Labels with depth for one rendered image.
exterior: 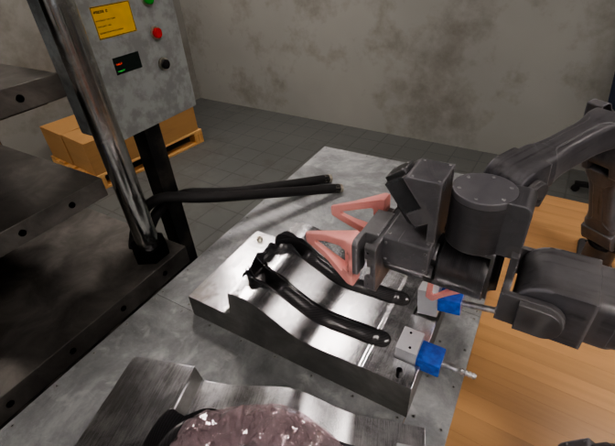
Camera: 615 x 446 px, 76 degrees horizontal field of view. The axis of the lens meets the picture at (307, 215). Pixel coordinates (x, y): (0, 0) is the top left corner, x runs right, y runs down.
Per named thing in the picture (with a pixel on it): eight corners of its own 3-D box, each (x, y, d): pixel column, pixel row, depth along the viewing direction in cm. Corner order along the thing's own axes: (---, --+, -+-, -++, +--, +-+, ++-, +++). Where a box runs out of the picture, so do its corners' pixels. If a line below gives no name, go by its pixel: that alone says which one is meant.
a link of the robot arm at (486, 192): (437, 206, 34) (603, 246, 29) (464, 163, 40) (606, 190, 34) (425, 299, 41) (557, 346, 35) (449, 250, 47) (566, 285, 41)
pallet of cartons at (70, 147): (152, 124, 399) (140, 87, 377) (209, 138, 364) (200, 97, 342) (48, 172, 325) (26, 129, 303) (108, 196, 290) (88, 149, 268)
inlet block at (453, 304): (495, 314, 73) (498, 289, 71) (491, 331, 69) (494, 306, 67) (424, 298, 79) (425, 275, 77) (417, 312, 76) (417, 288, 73)
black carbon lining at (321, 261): (412, 300, 81) (417, 266, 76) (383, 362, 70) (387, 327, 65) (272, 251, 96) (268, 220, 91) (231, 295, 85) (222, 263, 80)
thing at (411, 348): (476, 374, 68) (482, 355, 65) (469, 398, 65) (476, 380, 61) (402, 344, 74) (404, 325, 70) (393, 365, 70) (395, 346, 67)
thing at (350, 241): (293, 223, 45) (369, 247, 40) (325, 192, 50) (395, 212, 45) (298, 267, 49) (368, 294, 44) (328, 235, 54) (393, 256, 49)
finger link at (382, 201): (309, 207, 47) (383, 228, 43) (339, 179, 52) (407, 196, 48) (314, 250, 51) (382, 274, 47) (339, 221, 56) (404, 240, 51)
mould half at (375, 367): (445, 313, 87) (455, 268, 79) (406, 418, 69) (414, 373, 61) (259, 247, 108) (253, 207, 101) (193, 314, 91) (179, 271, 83)
